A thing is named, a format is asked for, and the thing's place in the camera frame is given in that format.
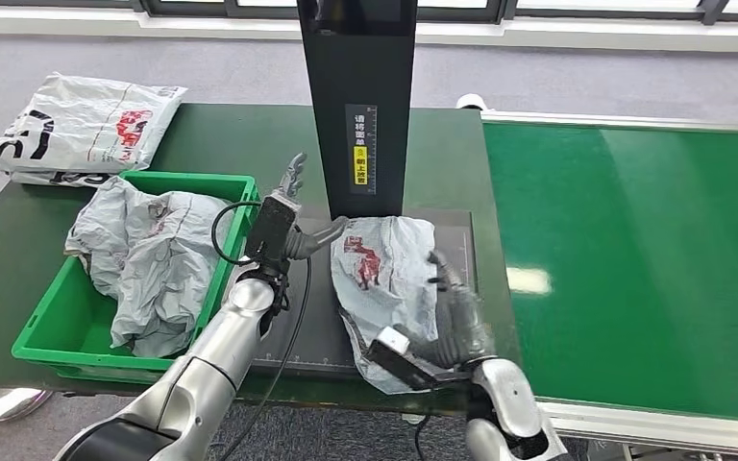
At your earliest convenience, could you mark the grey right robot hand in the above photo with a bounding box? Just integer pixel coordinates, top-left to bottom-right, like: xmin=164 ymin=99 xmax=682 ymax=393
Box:
xmin=406 ymin=250 xmax=499 ymax=372

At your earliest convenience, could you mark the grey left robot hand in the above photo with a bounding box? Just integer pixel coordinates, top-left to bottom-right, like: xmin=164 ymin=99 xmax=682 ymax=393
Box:
xmin=278 ymin=152 xmax=352 ymax=261

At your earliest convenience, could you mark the green conveyor belt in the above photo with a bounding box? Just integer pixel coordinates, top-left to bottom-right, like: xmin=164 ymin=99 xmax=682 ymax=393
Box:
xmin=455 ymin=93 xmax=738 ymax=459

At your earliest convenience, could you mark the black inbound scanner machine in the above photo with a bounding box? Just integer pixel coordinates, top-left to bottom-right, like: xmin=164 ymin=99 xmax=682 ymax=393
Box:
xmin=241 ymin=0 xmax=480 ymax=378

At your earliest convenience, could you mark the white courier bag red print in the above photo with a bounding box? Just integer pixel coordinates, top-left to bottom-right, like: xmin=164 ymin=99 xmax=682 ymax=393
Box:
xmin=0 ymin=71 xmax=189 ymax=175

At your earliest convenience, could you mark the green plastic crate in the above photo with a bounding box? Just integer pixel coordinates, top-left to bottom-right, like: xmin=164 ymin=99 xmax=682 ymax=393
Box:
xmin=11 ymin=169 xmax=262 ymax=385

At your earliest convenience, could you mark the white courier bag black print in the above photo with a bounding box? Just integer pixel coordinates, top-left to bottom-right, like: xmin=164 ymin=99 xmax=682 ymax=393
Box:
xmin=11 ymin=169 xmax=113 ymax=189

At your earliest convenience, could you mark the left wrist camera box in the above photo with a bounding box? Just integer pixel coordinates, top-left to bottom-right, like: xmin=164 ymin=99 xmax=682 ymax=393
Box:
xmin=244 ymin=195 xmax=300 ymax=269

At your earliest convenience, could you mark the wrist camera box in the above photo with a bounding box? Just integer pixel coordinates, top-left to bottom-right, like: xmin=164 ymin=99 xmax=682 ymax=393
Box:
xmin=366 ymin=327 xmax=441 ymax=392
xmin=244 ymin=195 xmax=300 ymax=269

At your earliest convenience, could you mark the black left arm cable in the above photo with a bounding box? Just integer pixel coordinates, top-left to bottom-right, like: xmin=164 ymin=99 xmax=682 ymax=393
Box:
xmin=209 ymin=200 xmax=315 ymax=461

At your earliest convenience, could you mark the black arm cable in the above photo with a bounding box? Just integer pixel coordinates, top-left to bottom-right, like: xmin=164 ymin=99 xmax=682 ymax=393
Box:
xmin=209 ymin=200 xmax=315 ymax=461
xmin=411 ymin=413 xmax=434 ymax=461

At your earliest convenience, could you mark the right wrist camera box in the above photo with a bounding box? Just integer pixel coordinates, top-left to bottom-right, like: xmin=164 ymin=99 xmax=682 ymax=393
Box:
xmin=366 ymin=327 xmax=441 ymax=392

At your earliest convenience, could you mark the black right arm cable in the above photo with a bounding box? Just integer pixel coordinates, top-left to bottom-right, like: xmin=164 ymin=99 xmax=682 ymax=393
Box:
xmin=411 ymin=413 xmax=434 ymax=461

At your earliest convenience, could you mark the dark window frame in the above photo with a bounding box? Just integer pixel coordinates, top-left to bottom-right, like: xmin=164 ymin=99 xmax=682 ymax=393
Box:
xmin=0 ymin=0 xmax=738 ymax=27

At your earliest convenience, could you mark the round chrome base plate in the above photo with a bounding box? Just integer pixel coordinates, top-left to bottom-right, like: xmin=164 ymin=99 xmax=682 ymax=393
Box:
xmin=0 ymin=384 xmax=56 ymax=425

